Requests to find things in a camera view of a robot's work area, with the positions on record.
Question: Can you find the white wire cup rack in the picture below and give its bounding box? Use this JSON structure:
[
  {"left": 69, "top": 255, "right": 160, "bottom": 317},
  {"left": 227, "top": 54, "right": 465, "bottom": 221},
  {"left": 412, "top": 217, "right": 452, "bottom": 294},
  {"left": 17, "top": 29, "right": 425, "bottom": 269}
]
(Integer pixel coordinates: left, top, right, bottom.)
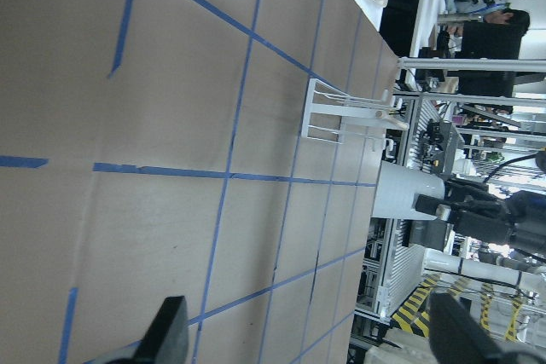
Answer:
[{"left": 299, "top": 78, "right": 410, "bottom": 153}]

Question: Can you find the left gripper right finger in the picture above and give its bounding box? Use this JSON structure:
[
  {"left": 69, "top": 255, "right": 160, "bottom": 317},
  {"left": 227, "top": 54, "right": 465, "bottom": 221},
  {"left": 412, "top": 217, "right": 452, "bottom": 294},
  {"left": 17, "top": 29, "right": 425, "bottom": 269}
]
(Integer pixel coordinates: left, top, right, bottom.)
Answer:
[{"left": 428, "top": 293, "right": 545, "bottom": 363}]

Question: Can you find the person in black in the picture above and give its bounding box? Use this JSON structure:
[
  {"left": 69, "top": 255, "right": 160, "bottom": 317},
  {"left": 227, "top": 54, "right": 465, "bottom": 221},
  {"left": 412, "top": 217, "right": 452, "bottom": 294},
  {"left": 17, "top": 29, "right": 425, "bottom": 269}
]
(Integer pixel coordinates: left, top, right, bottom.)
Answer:
[{"left": 456, "top": 9, "right": 530, "bottom": 97}]

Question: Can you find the translucent white plastic cup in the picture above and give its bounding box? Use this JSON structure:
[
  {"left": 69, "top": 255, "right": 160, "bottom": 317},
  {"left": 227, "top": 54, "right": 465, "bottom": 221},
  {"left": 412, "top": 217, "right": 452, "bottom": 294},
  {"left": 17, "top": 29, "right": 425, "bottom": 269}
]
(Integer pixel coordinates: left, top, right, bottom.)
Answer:
[{"left": 371, "top": 161, "right": 444, "bottom": 220}]

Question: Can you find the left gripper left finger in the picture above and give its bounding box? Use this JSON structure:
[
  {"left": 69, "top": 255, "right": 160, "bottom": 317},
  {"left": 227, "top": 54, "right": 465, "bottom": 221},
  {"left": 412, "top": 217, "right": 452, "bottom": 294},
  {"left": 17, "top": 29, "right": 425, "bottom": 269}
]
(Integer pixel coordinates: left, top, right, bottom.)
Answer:
[{"left": 97, "top": 296, "right": 189, "bottom": 364}]

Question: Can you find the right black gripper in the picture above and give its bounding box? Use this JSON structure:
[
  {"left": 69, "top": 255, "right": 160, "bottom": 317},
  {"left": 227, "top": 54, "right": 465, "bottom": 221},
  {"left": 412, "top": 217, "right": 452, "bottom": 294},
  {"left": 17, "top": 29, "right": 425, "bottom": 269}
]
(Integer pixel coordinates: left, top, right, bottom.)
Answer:
[{"left": 415, "top": 179, "right": 514, "bottom": 245}]

